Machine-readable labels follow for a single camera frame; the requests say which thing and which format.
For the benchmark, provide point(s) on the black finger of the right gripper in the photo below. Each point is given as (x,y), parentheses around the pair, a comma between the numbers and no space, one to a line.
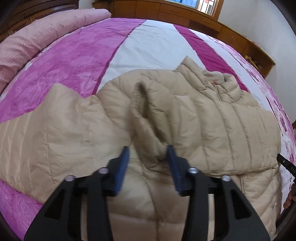
(287,164)

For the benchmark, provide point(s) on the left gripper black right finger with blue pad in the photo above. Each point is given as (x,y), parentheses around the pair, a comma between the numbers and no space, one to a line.
(235,218)

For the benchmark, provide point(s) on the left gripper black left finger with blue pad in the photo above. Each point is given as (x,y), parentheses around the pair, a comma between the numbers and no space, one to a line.
(60,216)

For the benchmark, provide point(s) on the beige quilted down jacket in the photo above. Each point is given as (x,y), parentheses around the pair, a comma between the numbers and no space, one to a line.
(208,119)

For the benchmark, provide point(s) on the person's right hand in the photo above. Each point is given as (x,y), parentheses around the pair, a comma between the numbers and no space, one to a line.
(289,200)

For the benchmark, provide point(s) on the magenta white floral bedspread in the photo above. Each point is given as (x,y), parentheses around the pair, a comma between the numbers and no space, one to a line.
(88,58)

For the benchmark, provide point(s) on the pink checked rolled duvet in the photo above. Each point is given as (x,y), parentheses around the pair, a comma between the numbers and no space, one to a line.
(20,47)

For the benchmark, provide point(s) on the window with metal bars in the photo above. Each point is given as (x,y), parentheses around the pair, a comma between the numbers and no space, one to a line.
(209,7)

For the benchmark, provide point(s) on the brown wooden cabinet row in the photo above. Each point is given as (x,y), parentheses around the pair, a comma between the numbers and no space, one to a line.
(175,13)

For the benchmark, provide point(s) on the dark wooden headboard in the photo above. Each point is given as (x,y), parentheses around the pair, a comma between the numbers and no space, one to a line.
(28,11)

